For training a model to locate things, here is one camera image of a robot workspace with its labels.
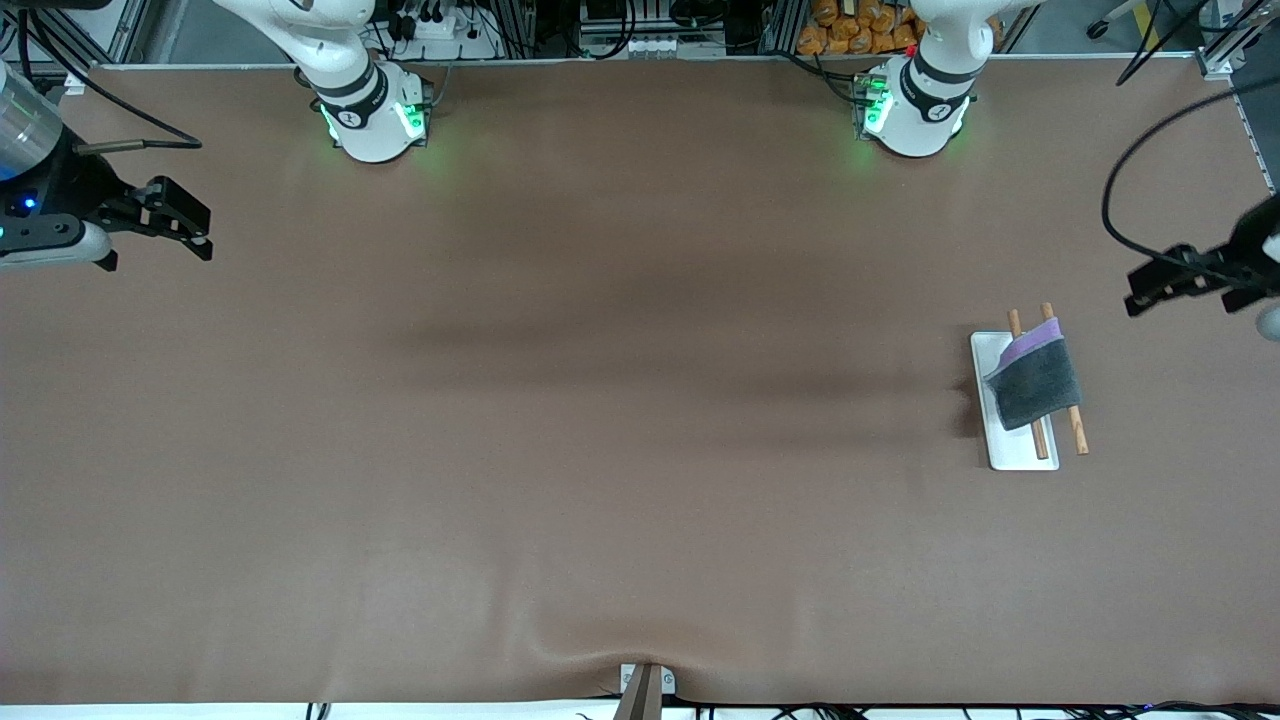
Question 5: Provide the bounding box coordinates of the grey and purple towel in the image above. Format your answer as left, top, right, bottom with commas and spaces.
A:
985, 317, 1085, 432

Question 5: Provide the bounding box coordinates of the white rack with wooden rods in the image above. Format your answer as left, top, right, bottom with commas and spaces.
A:
970, 302, 1090, 472

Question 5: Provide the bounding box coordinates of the white power strip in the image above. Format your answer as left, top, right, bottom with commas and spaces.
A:
392, 0, 503, 62

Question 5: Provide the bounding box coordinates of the orange packaged snacks pile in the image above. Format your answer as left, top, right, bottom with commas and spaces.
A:
797, 0, 923, 57

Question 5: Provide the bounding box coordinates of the brown table cover mat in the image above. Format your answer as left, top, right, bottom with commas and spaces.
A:
0, 55, 1280, 707

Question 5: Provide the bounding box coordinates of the metal table edge clamp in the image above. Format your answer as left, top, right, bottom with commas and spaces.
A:
612, 662, 677, 720

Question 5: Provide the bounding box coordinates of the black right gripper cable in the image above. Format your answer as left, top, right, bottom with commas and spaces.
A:
0, 20, 203, 153

